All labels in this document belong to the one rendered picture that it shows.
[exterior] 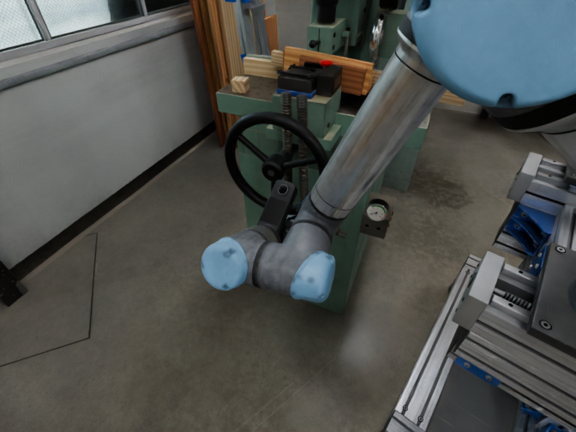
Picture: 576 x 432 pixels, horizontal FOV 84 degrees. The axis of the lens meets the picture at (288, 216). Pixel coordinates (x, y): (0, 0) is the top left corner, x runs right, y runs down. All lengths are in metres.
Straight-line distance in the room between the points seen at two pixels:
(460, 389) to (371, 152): 0.93
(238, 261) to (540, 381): 0.58
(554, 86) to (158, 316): 1.50
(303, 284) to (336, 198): 0.14
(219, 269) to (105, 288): 1.31
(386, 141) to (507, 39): 0.23
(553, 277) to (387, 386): 0.83
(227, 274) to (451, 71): 0.37
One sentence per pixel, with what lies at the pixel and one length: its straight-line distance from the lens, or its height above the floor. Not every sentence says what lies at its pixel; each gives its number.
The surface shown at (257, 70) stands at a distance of 1.14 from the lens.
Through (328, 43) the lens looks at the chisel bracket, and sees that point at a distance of 0.96.
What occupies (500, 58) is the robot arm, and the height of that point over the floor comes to 1.20.
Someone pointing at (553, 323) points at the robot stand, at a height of 0.82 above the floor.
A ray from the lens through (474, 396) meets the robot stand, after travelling 1.24.
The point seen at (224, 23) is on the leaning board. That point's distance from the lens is 2.30.
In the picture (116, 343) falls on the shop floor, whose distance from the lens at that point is 1.56.
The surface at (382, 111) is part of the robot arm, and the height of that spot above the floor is 1.09.
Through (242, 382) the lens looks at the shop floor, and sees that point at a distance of 1.35.
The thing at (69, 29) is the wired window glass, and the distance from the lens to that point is 2.01.
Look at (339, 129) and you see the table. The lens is 0.88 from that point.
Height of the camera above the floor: 1.25
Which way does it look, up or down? 42 degrees down
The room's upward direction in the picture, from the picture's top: straight up
